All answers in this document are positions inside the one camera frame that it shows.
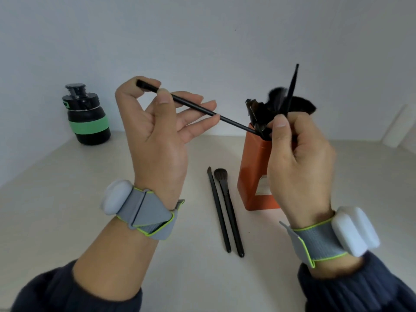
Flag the person's right hand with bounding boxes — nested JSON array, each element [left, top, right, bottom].
[[266, 112, 337, 230]]

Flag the person's left hand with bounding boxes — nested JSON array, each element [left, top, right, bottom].
[[115, 75, 221, 210]]

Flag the orange square tin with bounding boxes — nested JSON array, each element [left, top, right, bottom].
[[237, 123, 282, 211]]

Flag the brushes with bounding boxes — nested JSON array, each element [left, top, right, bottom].
[[245, 87, 317, 142]]

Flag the fluffy dark powder makeup brush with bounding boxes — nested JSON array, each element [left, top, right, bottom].
[[214, 168, 245, 258]]

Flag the person's right forearm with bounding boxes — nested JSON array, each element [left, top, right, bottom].
[[297, 251, 416, 312]]

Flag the person's left forearm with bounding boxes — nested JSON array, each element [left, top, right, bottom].
[[11, 217, 160, 312]]

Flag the black green water bottle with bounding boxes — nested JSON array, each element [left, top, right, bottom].
[[62, 83, 111, 146]]

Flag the beige table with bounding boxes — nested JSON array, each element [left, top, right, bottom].
[[0, 131, 416, 312]]

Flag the white paper roll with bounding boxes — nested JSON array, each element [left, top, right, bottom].
[[382, 104, 416, 149]]

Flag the white wrist tracker grey strap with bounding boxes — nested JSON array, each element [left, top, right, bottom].
[[279, 206, 381, 269], [100, 179, 185, 241]]

